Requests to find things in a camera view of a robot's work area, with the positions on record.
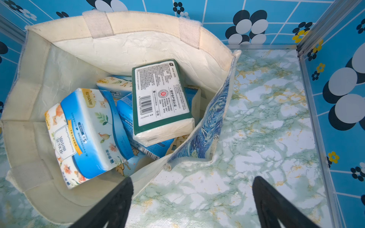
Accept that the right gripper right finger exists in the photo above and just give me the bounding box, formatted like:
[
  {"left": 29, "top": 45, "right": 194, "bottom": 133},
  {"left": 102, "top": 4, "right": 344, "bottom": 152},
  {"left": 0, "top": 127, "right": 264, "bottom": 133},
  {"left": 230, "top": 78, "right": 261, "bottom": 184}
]
[{"left": 252, "top": 176, "right": 318, "bottom": 228}]

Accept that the blue tissue pack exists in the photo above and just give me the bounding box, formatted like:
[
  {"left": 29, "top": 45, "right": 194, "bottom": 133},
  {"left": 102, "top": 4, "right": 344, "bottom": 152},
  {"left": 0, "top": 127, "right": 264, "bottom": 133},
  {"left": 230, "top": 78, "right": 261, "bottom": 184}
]
[{"left": 117, "top": 87, "right": 201, "bottom": 160}]

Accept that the cream canvas tote bag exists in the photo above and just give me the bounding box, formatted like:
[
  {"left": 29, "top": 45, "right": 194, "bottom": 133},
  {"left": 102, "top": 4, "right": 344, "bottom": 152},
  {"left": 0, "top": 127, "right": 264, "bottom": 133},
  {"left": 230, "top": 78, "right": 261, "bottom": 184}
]
[{"left": 1, "top": 10, "right": 241, "bottom": 227}]

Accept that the orange white tissue pack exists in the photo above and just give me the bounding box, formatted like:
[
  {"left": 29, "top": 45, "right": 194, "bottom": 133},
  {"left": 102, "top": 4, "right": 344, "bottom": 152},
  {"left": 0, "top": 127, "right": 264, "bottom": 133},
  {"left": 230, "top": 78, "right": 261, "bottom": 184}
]
[
  {"left": 45, "top": 88, "right": 134, "bottom": 189},
  {"left": 97, "top": 75, "right": 133, "bottom": 103}
]

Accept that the orange white tissue pack back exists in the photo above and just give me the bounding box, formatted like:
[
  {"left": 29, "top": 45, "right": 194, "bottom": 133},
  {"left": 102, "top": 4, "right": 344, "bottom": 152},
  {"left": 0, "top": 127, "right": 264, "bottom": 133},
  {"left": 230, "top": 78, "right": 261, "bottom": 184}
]
[{"left": 45, "top": 88, "right": 134, "bottom": 189}]

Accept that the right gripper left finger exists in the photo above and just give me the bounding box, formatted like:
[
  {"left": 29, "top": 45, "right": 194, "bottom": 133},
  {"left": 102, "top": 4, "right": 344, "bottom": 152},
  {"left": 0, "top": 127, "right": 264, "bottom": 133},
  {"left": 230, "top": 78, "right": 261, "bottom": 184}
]
[{"left": 71, "top": 177, "right": 134, "bottom": 228}]

